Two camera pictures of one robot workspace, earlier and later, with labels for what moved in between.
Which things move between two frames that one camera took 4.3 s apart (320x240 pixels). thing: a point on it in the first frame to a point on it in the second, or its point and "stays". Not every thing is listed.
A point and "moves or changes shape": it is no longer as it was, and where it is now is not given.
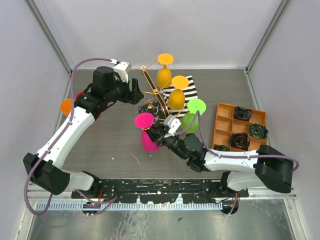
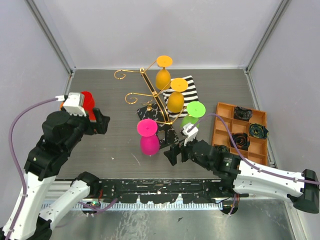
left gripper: [132, 97] to [100, 126]
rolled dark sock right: [258, 130] stays
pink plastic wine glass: [144, 121] moves or changes shape
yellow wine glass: [176, 97] stays
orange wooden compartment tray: [225, 126] stays
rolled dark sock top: [242, 113] stays
